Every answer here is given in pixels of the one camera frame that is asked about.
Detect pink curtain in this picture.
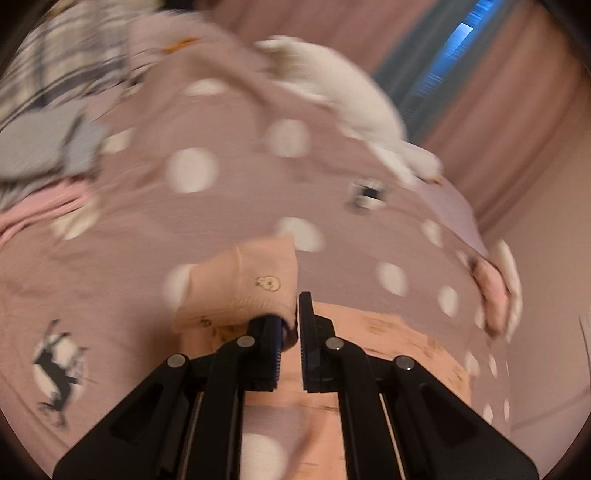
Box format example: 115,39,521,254
208,0,591,224

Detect mauve polka dot bedsheet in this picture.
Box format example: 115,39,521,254
0,14,525,480

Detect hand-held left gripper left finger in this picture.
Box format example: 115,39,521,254
53,316,284,480

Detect plaid cloth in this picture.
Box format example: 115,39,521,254
0,0,153,134

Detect pink folded cloth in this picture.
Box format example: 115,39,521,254
471,256,512,334

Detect peach chick print garment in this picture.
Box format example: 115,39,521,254
172,233,472,480

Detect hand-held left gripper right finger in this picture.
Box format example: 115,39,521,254
298,292,540,480

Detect blue grey curtain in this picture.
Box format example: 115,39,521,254
373,0,499,139

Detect white goose plush toy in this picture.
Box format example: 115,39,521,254
254,36,446,186

